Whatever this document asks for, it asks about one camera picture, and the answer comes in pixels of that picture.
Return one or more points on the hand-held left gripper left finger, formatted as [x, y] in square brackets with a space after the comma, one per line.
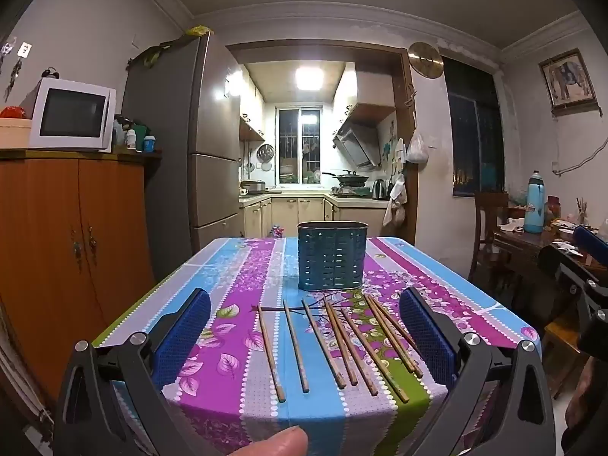
[183, 332]

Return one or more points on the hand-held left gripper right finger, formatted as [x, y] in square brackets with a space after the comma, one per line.
[427, 335]

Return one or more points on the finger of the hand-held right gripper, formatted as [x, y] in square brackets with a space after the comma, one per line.
[589, 240]
[563, 261]

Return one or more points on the set of wooden chopsticks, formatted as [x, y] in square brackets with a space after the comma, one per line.
[327, 342]

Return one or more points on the blue perforated utensil holder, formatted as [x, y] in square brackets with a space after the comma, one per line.
[332, 256]

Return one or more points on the person's right forearm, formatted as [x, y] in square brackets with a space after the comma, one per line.
[589, 408]

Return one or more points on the cup with sticks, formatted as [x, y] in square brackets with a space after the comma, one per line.
[582, 213]

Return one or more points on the wooden stool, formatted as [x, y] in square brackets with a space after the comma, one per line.
[563, 342]

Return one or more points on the red jar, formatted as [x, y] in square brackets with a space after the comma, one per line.
[553, 209]

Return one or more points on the dark wooden side table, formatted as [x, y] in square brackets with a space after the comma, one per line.
[517, 247]

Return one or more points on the white crumpled cloth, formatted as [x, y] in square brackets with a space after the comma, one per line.
[514, 225]

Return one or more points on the blue thermos bottle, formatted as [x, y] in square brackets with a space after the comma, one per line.
[534, 204]

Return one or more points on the floral striped tablecloth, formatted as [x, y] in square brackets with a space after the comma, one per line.
[237, 294]

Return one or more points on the dark wooden chair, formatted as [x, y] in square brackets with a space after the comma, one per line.
[489, 242]

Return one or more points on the hanging kitchen cloths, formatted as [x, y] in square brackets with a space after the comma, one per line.
[395, 202]

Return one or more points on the colourful bottles on floor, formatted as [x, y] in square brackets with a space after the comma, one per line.
[277, 232]

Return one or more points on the orange wooden cabinet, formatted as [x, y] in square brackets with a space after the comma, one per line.
[57, 256]

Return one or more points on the steel kettle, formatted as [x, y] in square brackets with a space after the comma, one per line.
[379, 190]

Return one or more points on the dark barred window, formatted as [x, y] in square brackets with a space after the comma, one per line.
[472, 137]

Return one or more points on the beige kitchen base cabinets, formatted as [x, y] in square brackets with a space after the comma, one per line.
[285, 213]

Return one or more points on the framed elephant picture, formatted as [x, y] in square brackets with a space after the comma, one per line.
[567, 80]

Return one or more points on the black wok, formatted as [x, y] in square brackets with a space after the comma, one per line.
[349, 178]

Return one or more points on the grey refrigerator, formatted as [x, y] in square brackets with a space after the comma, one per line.
[166, 152]

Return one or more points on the white hanging plastic bag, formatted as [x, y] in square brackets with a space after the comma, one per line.
[417, 149]

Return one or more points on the blue lidded jar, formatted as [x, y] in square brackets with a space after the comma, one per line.
[149, 145]

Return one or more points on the hanging metal strainer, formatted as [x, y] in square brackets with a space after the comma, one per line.
[266, 152]

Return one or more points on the white medicine bottle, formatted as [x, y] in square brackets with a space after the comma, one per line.
[130, 140]

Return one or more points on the steel range hood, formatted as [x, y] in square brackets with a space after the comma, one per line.
[356, 145]

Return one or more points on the green packet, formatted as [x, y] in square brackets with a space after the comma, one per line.
[142, 132]

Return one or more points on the kitchen window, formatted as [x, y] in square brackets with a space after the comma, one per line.
[299, 147]

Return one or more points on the white microwave oven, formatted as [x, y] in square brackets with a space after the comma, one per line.
[71, 114]

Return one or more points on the cream box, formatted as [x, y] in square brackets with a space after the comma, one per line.
[14, 133]

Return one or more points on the green cloth on refrigerator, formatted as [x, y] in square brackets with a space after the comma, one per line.
[149, 56]

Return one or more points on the red round item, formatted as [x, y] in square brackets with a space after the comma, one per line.
[10, 112]

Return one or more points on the kitchen ceiling light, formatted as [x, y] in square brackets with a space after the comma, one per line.
[309, 78]

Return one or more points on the small alarm clock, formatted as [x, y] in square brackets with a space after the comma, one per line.
[50, 74]

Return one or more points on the yellow item on refrigerator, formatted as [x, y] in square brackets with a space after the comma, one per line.
[198, 31]

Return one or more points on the gold wall clock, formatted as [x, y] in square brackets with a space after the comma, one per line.
[426, 60]

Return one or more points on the wall cabinet above hood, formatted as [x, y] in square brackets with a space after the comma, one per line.
[365, 99]

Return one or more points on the hanging wall ornament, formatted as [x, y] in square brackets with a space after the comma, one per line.
[14, 73]

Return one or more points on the white wall socket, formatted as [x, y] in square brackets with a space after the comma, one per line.
[24, 49]

